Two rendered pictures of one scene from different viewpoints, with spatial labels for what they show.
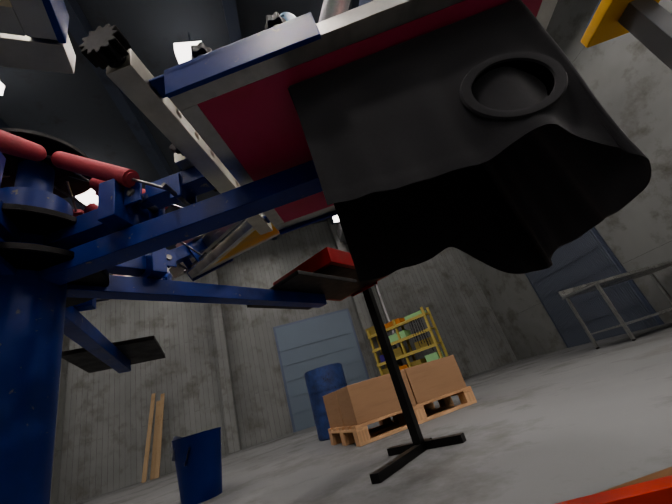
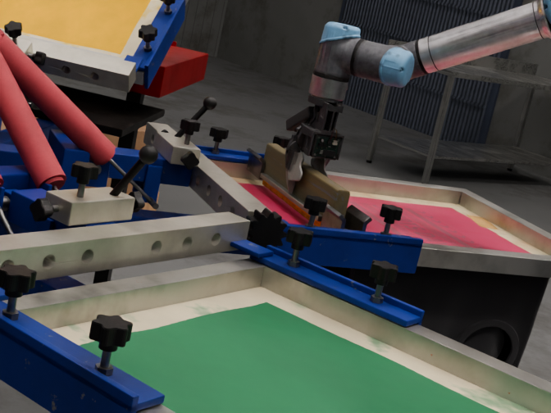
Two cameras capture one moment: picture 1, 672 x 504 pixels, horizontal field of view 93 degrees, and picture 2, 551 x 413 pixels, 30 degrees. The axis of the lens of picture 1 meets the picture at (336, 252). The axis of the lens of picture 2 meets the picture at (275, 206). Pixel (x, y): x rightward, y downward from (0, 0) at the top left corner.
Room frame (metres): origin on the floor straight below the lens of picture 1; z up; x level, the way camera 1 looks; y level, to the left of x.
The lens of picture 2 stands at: (-1.15, 1.07, 1.46)
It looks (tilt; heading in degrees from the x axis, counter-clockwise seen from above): 13 degrees down; 331
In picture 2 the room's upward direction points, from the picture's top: 12 degrees clockwise
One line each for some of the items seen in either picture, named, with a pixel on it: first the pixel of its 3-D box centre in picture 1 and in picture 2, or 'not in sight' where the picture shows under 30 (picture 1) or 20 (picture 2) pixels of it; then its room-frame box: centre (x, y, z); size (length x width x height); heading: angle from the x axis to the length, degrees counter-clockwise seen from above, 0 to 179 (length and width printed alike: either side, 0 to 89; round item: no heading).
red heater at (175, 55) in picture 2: (334, 278); (116, 57); (1.90, 0.06, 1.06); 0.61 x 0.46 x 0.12; 146
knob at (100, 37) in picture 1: (111, 53); (261, 228); (0.33, 0.27, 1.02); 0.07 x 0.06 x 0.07; 86
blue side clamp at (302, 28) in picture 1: (244, 64); (344, 246); (0.39, 0.06, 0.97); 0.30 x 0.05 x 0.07; 86
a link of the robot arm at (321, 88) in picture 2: not in sight; (329, 88); (0.65, 0.02, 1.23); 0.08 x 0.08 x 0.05
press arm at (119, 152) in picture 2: (180, 186); (146, 165); (0.69, 0.36, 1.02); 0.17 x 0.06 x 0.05; 86
